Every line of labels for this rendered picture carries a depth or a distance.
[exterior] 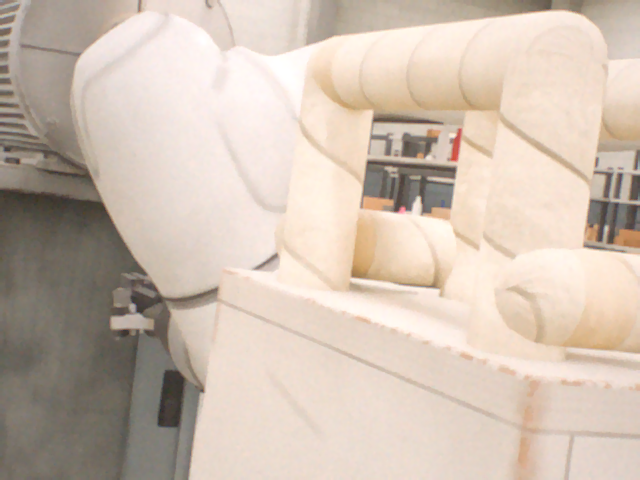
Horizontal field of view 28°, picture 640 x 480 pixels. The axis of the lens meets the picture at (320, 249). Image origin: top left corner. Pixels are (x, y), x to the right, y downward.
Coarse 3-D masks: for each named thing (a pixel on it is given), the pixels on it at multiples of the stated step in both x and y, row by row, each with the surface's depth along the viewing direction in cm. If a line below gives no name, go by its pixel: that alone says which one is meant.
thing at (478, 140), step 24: (480, 120) 59; (480, 144) 59; (480, 168) 59; (456, 192) 60; (480, 192) 59; (456, 216) 60; (480, 216) 59; (456, 240) 60; (480, 240) 59; (456, 264) 60; (456, 288) 60
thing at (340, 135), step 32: (320, 96) 56; (320, 128) 56; (352, 128) 56; (320, 160) 56; (352, 160) 56; (320, 192) 56; (352, 192) 56; (288, 224) 57; (320, 224) 56; (352, 224) 56; (288, 256) 56; (320, 256) 56; (352, 256) 57; (320, 288) 56
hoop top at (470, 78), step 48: (336, 48) 54; (384, 48) 50; (432, 48) 46; (480, 48) 43; (528, 48) 41; (576, 48) 40; (336, 96) 55; (384, 96) 51; (432, 96) 47; (480, 96) 44
